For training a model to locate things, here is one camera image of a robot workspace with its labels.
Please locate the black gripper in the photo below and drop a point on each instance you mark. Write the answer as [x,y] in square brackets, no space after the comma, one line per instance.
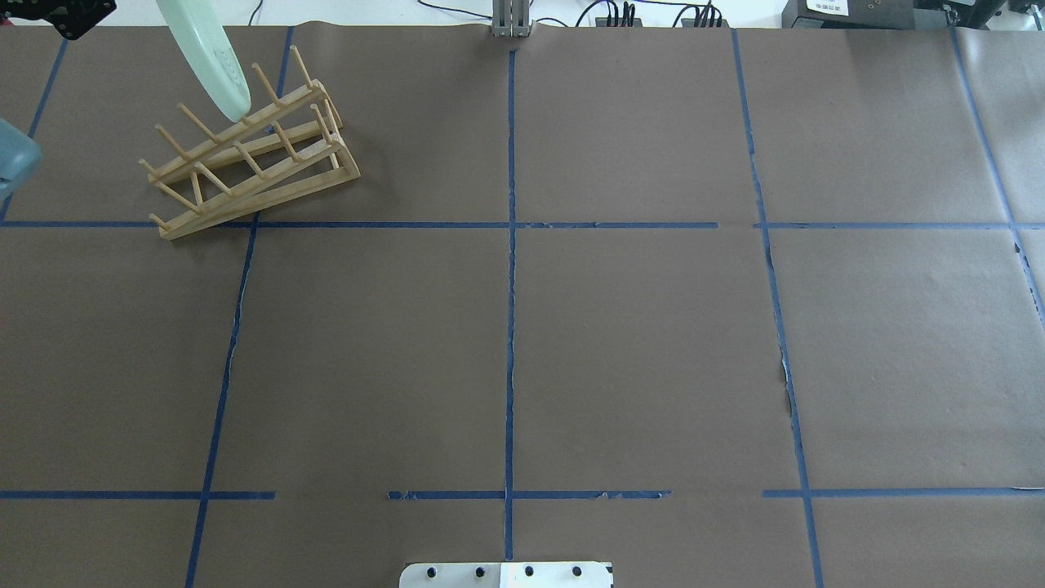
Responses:
[76,18]

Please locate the light green round plate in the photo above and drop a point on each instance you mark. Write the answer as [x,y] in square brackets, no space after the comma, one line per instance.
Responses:
[201,38]

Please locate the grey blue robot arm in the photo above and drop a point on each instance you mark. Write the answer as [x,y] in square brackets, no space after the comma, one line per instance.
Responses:
[20,154]

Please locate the wooden dish rack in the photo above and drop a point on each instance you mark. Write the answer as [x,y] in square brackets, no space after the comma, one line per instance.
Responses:
[291,148]

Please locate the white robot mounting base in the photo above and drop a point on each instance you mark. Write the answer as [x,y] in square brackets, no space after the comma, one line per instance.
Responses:
[509,574]

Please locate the aluminium frame post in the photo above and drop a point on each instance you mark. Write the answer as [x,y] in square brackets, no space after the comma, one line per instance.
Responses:
[511,18]

